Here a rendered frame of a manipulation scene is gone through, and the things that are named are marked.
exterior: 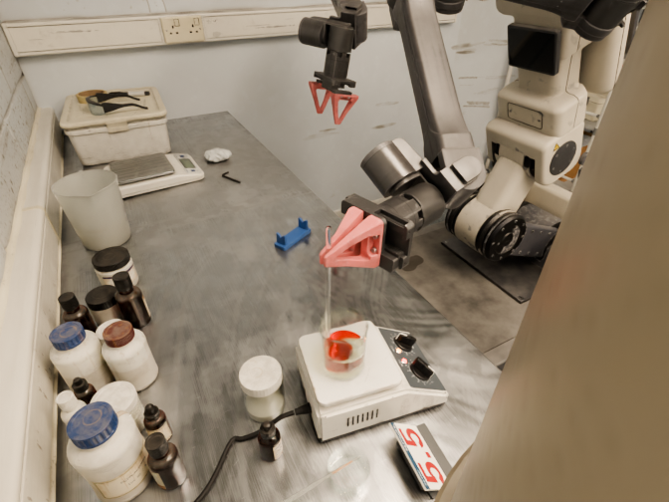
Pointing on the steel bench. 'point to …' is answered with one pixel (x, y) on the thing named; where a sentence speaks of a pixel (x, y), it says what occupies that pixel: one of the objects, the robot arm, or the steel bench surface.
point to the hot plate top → (375, 366)
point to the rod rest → (293, 235)
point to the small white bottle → (68, 404)
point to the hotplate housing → (366, 412)
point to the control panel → (410, 362)
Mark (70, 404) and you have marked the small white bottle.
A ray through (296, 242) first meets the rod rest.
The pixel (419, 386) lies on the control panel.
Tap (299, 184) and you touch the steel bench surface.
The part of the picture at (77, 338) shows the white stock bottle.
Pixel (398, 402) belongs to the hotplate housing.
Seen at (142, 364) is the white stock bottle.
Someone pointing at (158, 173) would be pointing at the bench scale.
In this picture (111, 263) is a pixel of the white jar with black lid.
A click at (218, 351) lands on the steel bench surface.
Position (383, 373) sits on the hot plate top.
